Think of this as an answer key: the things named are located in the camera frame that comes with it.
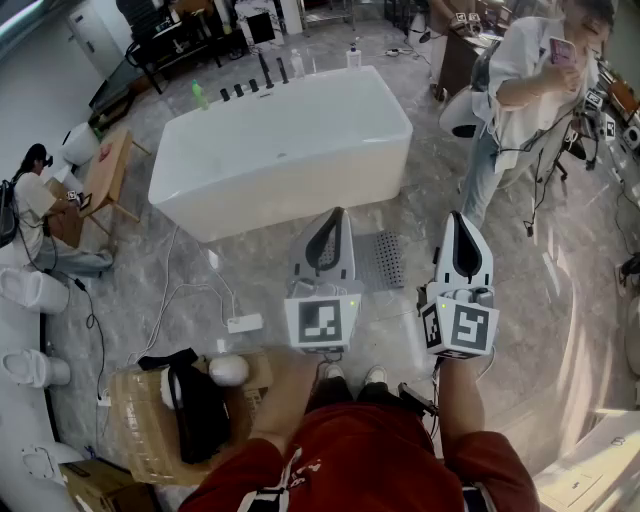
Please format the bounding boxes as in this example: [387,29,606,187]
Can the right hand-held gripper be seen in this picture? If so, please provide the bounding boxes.
[417,210,501,360]

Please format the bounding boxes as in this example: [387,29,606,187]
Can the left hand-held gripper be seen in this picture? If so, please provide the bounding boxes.
[283,207,366,355]

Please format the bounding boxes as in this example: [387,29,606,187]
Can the grey perforated bath mat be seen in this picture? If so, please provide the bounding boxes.
[317,228,406,292]

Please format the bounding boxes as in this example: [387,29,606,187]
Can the white bathtub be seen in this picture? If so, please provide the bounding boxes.
[148,64,414,244]

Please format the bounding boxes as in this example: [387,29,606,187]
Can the person's left forearm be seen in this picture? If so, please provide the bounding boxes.
[249,347,326,451]

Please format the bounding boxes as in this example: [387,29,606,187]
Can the person's right forearm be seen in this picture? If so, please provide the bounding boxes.
[434,352,489,459]

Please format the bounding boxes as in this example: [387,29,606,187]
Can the white power strip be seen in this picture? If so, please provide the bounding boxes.
[227,313,265,335]

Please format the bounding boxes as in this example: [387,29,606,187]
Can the person's black trousers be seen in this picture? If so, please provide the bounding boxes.
[304,377,401,416]

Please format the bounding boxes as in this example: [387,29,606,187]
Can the black waist device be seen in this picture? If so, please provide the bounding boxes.
[397,382,439,416]

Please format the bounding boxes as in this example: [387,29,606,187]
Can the white round headset part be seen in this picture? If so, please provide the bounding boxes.
[208,353,250,387]

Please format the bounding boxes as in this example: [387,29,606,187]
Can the white backpack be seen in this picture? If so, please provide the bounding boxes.
[438,84,484,140]

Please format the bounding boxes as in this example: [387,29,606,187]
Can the tall black faucet spout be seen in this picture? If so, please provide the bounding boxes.
[257,51,275,90]

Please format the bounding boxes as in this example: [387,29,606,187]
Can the dark brown wooden desk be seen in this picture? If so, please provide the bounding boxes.
[434,22,496,101]

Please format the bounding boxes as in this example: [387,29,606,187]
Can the person's red shirt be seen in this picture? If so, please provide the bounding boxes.
[177,402,541,512]

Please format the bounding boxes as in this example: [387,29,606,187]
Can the small oval wooden table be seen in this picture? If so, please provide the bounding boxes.
[79,127,151,236]

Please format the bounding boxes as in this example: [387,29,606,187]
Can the pink smartphone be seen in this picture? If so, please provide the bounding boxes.
[548,37,577,69]

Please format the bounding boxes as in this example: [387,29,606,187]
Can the large cardboard box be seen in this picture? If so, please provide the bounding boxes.
[107,349,274,486]

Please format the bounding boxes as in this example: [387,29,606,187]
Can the black metal table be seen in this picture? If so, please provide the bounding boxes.
[124,14,251,94]

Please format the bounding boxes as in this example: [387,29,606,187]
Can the black backpack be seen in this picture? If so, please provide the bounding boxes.
[0,179,21,249]

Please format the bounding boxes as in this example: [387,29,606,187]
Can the cardboard box with dark label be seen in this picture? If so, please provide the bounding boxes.
[59,458,161,512]

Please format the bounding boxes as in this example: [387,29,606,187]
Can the white cable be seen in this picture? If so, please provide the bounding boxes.
[127,224,236,366]

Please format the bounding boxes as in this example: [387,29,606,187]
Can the black strap bag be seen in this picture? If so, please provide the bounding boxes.
[137,348,234,465]

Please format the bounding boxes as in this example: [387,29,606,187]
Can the black cable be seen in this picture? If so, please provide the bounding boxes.
[72,277,109,401]

